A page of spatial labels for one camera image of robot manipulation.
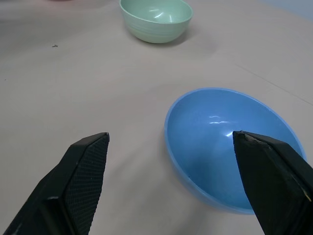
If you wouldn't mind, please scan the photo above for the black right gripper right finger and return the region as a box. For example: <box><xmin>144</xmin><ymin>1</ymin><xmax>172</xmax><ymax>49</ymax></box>
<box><xmin>232</xmin><ymin>130</ymin><xmax>313</xmax><ymax>235</ymax></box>

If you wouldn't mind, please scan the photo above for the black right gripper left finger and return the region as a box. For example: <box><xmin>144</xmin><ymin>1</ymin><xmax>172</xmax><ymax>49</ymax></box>
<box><xmin>0</xmin><ymin>132</ymin><xmax>110</xmax><ymax>235</ymax></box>

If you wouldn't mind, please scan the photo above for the blue plastic bowl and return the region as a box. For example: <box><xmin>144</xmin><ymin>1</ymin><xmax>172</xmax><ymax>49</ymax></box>
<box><xmin>164</xmin><ymin>87</ymin><xmax>307</xmax><ymax>215</ymax></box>

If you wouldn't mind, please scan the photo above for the green plastic bowl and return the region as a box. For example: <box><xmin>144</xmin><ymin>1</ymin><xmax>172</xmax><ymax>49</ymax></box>
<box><xmin>119</xmin><ymin>0</ymin><xmax>194</xmax><ymax>44</ymax></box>

